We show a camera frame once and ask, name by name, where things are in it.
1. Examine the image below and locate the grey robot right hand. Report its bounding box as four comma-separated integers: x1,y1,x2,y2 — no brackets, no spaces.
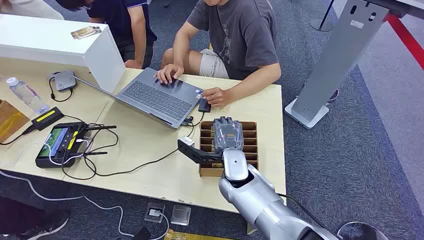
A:
212,116,245,154

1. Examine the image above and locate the slotted cardboard card box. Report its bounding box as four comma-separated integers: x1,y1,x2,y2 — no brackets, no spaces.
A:
198,120,259,178

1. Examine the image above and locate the person's left hand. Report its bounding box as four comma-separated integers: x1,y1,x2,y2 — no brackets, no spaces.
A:
201,87,233,109

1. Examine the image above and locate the person's hand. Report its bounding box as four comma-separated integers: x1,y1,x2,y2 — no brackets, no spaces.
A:
201,87,233,109
153,63,185,85

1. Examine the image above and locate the person's right hand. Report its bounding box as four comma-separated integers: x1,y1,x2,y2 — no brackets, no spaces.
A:
153,63,185,85

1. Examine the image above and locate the brown printed card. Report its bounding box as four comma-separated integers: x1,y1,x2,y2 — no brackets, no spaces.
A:
70,25,102,40

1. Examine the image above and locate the small black device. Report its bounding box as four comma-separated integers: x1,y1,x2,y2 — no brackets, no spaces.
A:
198,97,212,114

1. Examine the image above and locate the grey laptop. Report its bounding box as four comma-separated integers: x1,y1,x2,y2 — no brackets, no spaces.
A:
70,67,204,130

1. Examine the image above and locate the closed metal floor socket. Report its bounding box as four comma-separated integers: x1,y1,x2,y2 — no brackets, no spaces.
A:
170,204,192,227

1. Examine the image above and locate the floor socket with white plug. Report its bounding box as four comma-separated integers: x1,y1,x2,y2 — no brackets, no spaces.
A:
144,201,166,224

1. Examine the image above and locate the yellow patterned sheet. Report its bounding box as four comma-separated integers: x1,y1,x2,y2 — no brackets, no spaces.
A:
164,228,234,240

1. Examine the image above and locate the grey slanted kiosk stand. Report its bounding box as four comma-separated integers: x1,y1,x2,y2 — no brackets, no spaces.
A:
283,0,390,130

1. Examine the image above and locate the round grey pole base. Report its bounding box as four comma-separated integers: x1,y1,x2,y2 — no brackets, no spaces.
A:
309,0,336,33

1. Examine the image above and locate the small grey hub box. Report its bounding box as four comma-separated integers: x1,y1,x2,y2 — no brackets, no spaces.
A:
53,70,78,93

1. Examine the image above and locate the black remote controller with screen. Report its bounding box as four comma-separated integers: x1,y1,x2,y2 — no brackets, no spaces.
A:
35,121,118,169

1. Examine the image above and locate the black power adapter yellow label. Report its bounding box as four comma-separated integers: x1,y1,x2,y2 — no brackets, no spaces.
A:
31,106,65,132

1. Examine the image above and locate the white desk shelf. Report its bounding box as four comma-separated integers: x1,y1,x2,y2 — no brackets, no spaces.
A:
0,13,127,94

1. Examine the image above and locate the clear plastic water bottle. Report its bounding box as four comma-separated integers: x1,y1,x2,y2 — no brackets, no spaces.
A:
6,77,51,116

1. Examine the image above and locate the black shoe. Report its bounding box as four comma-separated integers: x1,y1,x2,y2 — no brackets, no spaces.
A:
0,195,71,240

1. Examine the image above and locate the brown cardboard box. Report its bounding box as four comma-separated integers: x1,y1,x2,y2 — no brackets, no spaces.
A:
0,99,31,144

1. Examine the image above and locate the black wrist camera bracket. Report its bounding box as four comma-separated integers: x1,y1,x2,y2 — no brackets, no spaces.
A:
177,138,223,166

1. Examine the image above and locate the black cable on desk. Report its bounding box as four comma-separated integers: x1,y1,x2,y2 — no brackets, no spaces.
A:
61,111,206,182

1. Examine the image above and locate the black cable behind arm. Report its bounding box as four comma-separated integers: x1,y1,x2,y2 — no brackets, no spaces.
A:
277,192,334,231

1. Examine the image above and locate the round grey robot base ring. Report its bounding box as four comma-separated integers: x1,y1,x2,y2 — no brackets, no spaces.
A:
336,220,390,240

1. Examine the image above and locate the white floor cable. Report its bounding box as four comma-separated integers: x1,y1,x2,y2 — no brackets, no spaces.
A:
0,168,170,240

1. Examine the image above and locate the white cable on controller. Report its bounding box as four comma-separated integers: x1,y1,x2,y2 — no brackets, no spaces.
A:
42,133,91,167

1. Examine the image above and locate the black cable of hub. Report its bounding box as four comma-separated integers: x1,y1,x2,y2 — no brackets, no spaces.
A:
48,71,74,103

